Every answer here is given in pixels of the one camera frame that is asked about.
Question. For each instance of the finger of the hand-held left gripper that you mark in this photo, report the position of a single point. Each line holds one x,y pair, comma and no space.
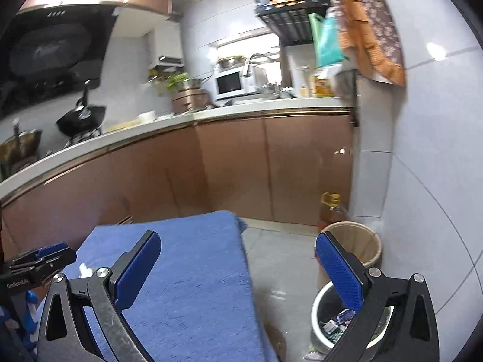
53,250
56,264

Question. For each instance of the small metal bowl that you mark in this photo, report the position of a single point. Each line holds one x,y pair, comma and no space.
195,83

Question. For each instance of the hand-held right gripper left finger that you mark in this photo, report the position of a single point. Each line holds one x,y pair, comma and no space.
139,267

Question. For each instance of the beige waste basket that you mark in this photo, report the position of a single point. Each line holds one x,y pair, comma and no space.
358,241

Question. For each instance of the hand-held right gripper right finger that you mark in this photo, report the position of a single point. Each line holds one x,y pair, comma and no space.
341,271

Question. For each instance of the white bowl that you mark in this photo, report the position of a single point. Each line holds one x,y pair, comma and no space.
147,117

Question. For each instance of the orange floral apron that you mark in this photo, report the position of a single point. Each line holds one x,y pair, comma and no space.
373,22

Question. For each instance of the brown kitchen counter cabinet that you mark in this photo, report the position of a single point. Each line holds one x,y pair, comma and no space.
234,158

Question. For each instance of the green leafy vegetables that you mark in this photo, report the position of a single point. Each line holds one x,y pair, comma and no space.
176,81

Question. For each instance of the cooking oil bottle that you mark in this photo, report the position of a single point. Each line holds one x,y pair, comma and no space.
332,211

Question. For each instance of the white tissue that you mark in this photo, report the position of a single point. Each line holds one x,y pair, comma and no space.
86,270

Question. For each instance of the white spray bottle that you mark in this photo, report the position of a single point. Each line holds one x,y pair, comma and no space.
305,88

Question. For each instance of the green plastic bag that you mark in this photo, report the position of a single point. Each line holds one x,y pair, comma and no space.
327,43

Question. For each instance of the chrome kitchen faucet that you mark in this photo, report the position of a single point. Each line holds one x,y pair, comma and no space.
247,66

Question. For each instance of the clear plastic bag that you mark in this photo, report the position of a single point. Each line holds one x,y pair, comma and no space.
315,354

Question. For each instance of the white water heater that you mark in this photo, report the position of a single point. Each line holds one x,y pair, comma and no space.
168,41

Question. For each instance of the kitchen window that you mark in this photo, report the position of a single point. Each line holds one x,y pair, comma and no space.
260,43

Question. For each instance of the blue patterned cloth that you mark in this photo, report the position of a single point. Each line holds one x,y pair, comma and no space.
28,316

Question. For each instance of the black range hood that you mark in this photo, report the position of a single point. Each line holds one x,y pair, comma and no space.
53,52

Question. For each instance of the brown rice cooker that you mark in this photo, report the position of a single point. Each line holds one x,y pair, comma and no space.
190,101

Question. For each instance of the yellow carton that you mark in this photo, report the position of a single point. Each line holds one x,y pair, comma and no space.
322,86

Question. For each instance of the white microwave oven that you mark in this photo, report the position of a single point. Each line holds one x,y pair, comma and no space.
230,83

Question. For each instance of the black metal rack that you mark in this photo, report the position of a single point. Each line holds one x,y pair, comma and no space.
290,26

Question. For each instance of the blue terry towel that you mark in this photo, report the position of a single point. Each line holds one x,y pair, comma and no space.
196,271

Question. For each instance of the black wok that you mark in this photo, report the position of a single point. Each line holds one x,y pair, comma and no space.
81,120

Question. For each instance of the large metal basin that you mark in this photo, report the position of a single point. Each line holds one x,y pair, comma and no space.
231,62

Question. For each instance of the gas stove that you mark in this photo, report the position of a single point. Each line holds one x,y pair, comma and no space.
83,137

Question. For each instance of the dark plastic bag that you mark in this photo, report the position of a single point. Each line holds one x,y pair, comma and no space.
344,85

